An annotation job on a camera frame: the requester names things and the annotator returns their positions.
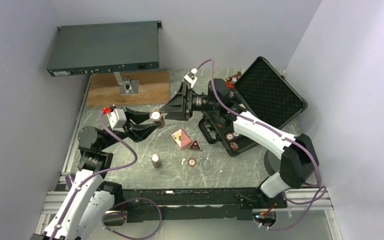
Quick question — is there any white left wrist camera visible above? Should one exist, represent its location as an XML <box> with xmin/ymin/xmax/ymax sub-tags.
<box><xmin>101</xmin><ymin>105</ymin><xmax>127</xmax><ymax>130</ymax></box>

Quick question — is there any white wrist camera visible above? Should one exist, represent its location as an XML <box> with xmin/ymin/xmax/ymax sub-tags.
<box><xmin>183</xmin><ymin>68</ymin><xmax>198</xmax><ymax>89</ymax></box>
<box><xmin>101</xmin><ymin>105</ymin><xmax>127</xmax><ymax>130</ymax></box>

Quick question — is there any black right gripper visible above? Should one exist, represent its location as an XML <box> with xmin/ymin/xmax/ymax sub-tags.
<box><xmin>159</xmin><ymin>82</ymin><xmax>219</xmax><ymax>122</ymax></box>

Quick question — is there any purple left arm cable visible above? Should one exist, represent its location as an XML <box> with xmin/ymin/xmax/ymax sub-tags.
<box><xmin>47</xmin><ymin>110</ymin><xmax>163</xmax><ymax>240</ymax></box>

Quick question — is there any red black triangle button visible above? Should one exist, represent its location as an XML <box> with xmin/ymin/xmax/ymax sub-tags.
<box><xmin>187</xmin><ymin>140</ymin><xmax>203</xmax><ymax>151</ymax></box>

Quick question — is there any black poker set case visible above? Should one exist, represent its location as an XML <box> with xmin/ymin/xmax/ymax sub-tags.
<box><xmin>199</xmin><ymin>56</ymin><xmax>308</xmax><ymax>157</ymax></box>

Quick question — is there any clear round plastic disc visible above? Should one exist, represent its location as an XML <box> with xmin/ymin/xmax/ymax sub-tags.
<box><xmin>198</xmin><ymin>158</ymin><xmax>214</xmax><ymax>173</ymax></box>

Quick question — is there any silver metal stand bracket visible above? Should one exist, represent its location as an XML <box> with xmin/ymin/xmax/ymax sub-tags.
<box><xmin>114</xmin><ymin>72</ymin><xmax>140</xmax><ymax>95</ymax></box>

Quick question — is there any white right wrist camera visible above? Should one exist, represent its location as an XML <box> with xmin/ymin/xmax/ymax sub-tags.
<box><xmin>183</xmin><ymin>68</ymin><xmax>198</xmax><ymax>89</ymax></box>

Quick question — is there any poker chip roll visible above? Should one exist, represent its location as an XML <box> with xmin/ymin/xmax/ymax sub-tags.
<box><xmin>149</xmin><ymin>110</ymin><xmax>165</xmax><ymax>128</ymax></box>

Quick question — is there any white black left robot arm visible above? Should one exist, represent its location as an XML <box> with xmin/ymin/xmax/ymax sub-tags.
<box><xmin>31</xmin><ymin>105</ymin><xmax>164</xmax><ymax>240</ymax></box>

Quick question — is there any brown wooden board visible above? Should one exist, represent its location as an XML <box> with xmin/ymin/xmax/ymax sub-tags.
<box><xmin>85</xmin><ymin>70</ymin><xmax>170</xmax><ymax>107</ymax></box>

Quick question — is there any single red poker chip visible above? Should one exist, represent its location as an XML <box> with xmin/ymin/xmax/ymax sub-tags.
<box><xmin>187</xmin><ymin>158</ymin><xmax>197</xmax><ymax>167</ymax></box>

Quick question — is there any red playing card deck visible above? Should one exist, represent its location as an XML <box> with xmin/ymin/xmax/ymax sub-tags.
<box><xmin>170</xmin><ymin>128</ymin><xmax>192</xmax><ymax>149</ymax></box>

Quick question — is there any black aluminium mounting rail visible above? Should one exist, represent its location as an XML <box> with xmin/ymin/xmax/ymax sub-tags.
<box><xmin>41</xmin><ymin>187</ymin><xmax>334</xmax><ymax>223</ymax></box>

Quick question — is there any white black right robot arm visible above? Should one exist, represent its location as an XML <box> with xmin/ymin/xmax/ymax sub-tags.
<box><xmin>159</xmin><ymin>80</ymin><xmax>322</xmax><ymax>208</ymax></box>

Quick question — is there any dark green rack unit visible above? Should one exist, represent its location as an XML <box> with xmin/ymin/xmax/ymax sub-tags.
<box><xmin>46</xmin><ymin>20</ymin><xmax>162</xmax><ymax>77</ymax></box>

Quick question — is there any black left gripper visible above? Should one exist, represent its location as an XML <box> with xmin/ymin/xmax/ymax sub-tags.
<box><xmin>99</xmin><ymin>106</ymin><xmax>161</xmax><ymax>151</ymax></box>

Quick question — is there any poker chips row in case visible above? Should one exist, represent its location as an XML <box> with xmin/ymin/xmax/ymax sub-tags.
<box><xmin>225</xmin><ymin>131</ymin><xmax>240</xmax><ymax>150</ymax></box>

